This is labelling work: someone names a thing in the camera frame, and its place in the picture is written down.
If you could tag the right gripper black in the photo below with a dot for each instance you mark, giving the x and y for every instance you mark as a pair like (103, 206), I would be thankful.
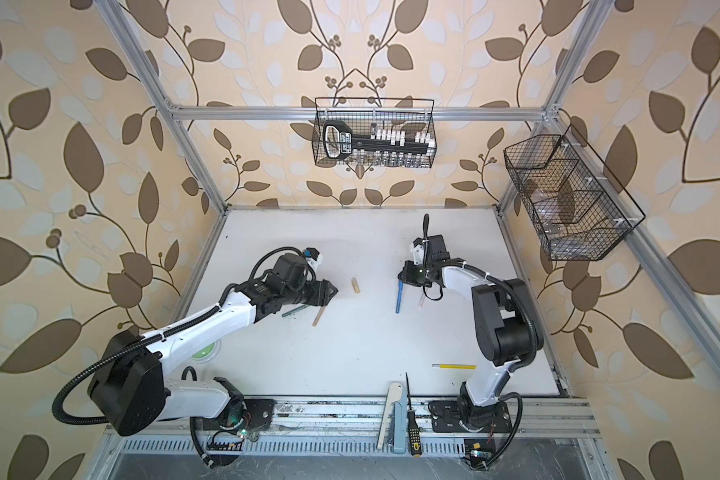
(406, 273)

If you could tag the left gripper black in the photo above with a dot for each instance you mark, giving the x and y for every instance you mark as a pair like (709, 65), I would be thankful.
(322, 293)

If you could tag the beige pen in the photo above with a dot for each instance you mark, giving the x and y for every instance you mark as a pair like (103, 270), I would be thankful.
(318, 316)

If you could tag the blue pen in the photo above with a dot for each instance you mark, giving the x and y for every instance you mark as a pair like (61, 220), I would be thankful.
(400, 289)

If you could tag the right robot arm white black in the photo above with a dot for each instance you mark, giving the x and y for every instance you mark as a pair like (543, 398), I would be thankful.
(505, 324)

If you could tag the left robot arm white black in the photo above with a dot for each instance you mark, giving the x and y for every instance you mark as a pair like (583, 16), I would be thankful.
(131, 387)

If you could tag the green pen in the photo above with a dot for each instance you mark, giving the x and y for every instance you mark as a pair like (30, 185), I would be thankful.
(294, 311)

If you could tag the beige blue utility tool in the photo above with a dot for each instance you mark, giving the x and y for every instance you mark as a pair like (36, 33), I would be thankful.
(393, 421)

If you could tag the black screwdriver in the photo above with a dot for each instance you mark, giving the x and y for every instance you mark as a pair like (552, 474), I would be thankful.
(413, 430)

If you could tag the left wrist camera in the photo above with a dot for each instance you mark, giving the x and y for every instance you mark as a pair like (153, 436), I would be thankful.
(313, 257)

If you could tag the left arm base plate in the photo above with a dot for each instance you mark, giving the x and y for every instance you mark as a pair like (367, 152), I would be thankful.
(252, 417)

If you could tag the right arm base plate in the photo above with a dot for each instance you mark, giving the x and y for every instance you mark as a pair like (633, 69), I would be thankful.
(449, 416)

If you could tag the aluminium front rail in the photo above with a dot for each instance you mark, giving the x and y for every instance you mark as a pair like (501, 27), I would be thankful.
(349, 426)

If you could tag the back wire basket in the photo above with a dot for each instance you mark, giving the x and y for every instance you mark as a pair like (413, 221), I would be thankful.
(408, 113)

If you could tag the wire basket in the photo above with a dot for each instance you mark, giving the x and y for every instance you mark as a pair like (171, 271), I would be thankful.
(408, 113)
(577, 206)

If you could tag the black socket set rail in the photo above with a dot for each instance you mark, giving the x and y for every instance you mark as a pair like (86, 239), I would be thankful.
(340, 141)

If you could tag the right wire basket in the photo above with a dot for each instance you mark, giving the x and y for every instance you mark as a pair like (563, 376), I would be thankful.
(577, 206)

